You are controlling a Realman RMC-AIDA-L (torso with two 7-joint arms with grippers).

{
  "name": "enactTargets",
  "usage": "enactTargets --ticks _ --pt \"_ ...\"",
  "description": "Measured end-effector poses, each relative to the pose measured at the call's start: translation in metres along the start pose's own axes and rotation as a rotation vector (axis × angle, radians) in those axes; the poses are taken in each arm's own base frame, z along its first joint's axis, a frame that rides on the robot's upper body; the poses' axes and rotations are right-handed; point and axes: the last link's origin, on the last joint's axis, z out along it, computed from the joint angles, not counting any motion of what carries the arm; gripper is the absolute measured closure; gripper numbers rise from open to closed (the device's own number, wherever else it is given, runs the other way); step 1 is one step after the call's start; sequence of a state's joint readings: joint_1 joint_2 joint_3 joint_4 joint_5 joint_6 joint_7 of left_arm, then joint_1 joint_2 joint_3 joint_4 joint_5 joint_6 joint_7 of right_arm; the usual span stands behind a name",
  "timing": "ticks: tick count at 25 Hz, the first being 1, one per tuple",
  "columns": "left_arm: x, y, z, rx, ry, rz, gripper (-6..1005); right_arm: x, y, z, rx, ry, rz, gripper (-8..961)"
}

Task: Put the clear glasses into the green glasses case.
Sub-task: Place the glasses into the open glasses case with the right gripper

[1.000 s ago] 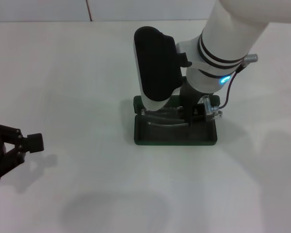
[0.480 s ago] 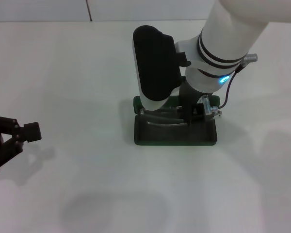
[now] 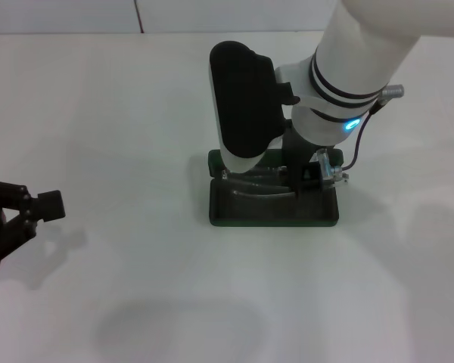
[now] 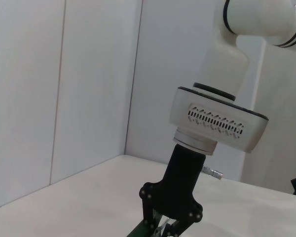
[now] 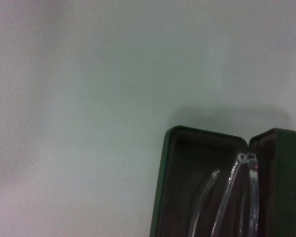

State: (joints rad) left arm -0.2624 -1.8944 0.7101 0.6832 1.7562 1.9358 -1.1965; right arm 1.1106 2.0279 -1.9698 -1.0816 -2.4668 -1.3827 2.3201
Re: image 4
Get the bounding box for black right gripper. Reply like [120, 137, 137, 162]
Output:
[139, 144, 206, 237]

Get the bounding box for clear white glasses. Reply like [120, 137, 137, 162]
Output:
[154, 216, 174, 237]

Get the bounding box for green glasses case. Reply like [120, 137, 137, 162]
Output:
[124, 212, 163, 237]

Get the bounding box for silver plug on right gripper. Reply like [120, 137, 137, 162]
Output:
[201, 165, 224, 180]

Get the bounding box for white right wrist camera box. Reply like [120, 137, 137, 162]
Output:
[168, 85, 270, 154]

